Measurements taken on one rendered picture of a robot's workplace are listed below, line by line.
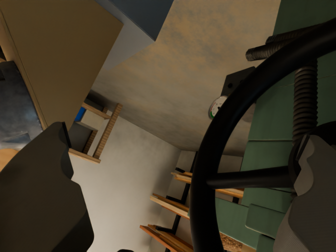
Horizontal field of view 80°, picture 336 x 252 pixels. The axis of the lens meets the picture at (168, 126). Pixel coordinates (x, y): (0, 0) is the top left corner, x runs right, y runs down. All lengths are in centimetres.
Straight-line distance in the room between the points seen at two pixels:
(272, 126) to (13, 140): 51
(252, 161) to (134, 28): 39
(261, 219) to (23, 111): 42
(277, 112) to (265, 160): 10
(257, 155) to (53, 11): 48
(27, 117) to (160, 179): 376
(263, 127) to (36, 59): 45
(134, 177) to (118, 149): 60
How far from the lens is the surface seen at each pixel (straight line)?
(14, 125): 47
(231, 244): 50
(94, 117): 294
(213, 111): 47
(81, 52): 47
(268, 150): 43
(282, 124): 44
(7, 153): 324
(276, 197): 39
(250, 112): 54
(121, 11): 51
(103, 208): 368
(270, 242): 28
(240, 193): 272
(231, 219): 43
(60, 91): 44
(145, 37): 53
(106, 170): 354
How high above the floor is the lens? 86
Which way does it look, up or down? 17 degrees down
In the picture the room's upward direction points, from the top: 160 degrees counter-clockwise
